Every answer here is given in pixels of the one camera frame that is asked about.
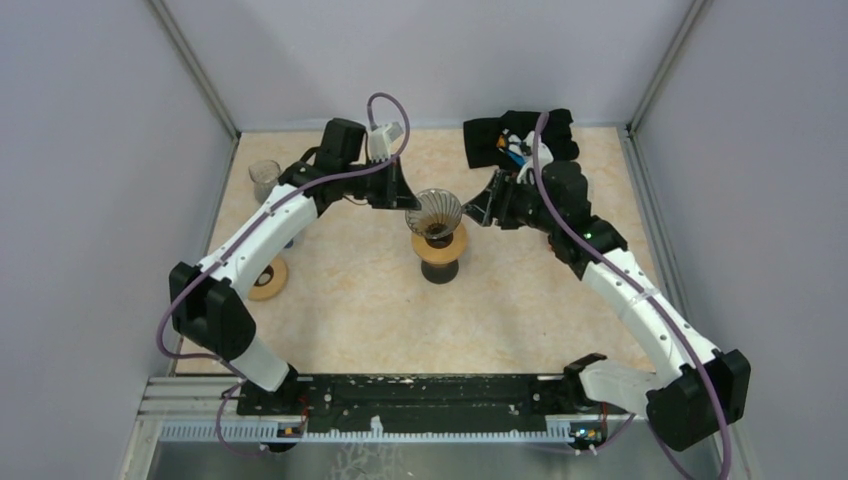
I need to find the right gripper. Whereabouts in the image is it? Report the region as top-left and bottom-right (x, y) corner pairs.
(461, 169), (559, 235)

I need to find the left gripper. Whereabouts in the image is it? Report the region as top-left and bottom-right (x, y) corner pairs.
(342, 153), (422, 210)

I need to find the clear ribbed glass dripper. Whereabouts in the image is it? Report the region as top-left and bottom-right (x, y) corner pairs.
(405, 188), (463, 240)

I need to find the wooden dripper holder ring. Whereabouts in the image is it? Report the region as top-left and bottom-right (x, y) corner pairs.
(410, 223), (470, 269)

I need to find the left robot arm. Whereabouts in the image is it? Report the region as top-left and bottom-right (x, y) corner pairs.
(166, 118), (420, 414)

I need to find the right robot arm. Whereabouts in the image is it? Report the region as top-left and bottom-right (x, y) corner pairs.
(463, 161), (751, 452)

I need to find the black printed cloth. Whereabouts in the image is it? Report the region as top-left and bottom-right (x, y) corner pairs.
(462, 108), (580, 173)

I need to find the clear glass carafe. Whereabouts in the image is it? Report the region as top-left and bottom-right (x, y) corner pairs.
(248, 159), (282, 204)

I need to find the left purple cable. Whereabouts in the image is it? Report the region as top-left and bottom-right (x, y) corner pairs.
(154, 92), (412, 458)

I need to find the purple cable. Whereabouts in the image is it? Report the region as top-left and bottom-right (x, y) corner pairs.
(154, 92), (412, 458)
(526, 111), (734, 480)

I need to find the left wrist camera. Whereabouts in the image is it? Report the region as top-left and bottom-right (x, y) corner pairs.
(366, 122), (404, 162)

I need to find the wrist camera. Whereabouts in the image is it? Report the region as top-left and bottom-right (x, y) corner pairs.
(517, 131), (554, 185)
(366, 122), (404, 162)

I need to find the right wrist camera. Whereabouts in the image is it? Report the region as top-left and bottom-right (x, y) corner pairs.
(517, 131), (554, 185)

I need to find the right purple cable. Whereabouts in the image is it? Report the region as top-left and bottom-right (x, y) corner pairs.
(526, 111), (734, 480)

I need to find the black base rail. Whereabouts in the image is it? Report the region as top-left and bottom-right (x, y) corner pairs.
(236, 374), (621, 450)

